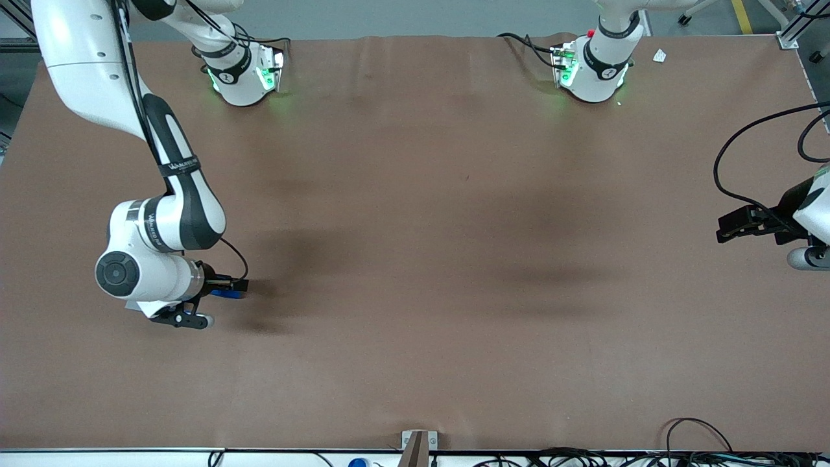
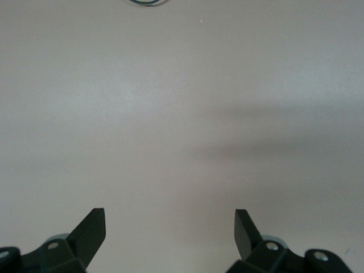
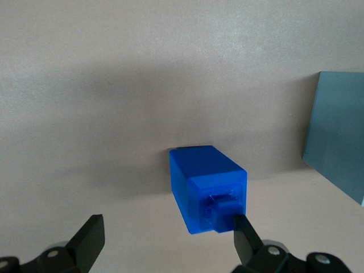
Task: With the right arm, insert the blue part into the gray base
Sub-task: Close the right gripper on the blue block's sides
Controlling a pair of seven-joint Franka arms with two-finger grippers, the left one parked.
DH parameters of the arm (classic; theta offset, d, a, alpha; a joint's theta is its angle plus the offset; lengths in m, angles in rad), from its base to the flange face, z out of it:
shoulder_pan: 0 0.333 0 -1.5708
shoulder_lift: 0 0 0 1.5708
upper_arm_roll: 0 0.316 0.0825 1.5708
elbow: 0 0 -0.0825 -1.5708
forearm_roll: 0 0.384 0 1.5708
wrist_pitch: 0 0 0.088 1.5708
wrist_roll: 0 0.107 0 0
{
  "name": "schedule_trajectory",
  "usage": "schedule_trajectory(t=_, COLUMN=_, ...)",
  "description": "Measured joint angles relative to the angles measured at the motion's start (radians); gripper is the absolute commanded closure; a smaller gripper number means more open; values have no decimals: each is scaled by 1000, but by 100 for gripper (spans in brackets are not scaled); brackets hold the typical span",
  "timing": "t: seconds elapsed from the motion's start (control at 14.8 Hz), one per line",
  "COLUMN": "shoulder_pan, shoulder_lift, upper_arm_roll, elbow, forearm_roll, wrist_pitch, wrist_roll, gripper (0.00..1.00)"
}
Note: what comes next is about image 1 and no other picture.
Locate short black looped cable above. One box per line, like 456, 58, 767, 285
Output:
798, 109, 830, 163

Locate metal mounting bracket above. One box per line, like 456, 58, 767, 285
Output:
401, 430, 439, 451

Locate brown table cover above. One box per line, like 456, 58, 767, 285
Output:
0, 32, 830, 453

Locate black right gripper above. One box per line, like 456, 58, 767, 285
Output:
198, 261, 250, 301

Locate black left base cable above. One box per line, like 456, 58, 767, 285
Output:
498, 32, 568, 69

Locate tangled black cable bundle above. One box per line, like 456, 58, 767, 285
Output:
473, 446, 830, 467

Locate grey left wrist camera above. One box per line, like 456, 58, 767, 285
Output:
787, 245, 830, 270

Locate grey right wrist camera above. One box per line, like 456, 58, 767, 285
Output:
150, 302, 215, 330

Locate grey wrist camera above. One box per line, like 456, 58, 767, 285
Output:
787, 245, 830, 270
150, 302, 215, 330

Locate black right base cable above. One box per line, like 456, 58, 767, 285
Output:
191, 0, 291, 66

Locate long black looped cable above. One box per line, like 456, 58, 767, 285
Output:
713, 101, 830, 241

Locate black arched cable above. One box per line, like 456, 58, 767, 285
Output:
665, 418, 735, 455

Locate black base cable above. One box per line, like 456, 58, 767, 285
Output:
498, 32, 568, 69
191, 0, 291, 66

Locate white stand leg with caster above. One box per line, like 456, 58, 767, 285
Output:
674, 0, 724, 27

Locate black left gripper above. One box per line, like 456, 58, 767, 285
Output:
717, 177, 816, 246

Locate aluminium frame post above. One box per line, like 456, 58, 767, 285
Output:
0, 0, 36, 54
775, 0, 830, 51

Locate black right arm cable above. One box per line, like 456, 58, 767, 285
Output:
113, 0, 250, 286

